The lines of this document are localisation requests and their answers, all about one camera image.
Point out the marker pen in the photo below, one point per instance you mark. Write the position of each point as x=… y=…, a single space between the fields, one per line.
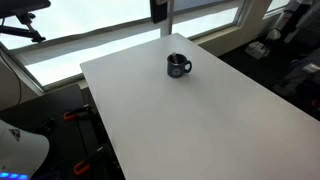
x=175 y=57

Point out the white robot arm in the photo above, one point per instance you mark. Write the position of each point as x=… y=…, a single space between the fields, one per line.
x=18 y=153

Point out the round black white device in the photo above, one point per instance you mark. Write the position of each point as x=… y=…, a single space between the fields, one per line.
x=274 y=34

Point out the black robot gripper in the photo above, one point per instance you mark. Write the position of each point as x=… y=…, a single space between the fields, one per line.
x=158 y=6

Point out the white power strip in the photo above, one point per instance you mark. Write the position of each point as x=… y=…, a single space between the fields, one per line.
x=257 y=50

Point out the black stand pole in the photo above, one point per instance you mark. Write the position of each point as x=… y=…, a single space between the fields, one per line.
x=296 y=20

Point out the grey framed window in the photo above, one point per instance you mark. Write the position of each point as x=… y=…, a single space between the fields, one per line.
x=100 y=40

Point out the orange black spring clamp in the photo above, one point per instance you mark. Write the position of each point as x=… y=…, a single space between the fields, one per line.
x=87 y=162
x=76 y=114

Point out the dark blue mug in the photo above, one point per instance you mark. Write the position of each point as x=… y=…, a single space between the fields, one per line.
x=175 y=69

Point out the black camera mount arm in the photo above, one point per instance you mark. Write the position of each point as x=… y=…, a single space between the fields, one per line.
x=23 y=16

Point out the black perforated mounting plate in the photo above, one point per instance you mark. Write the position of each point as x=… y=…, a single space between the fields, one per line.
x=50 y=110

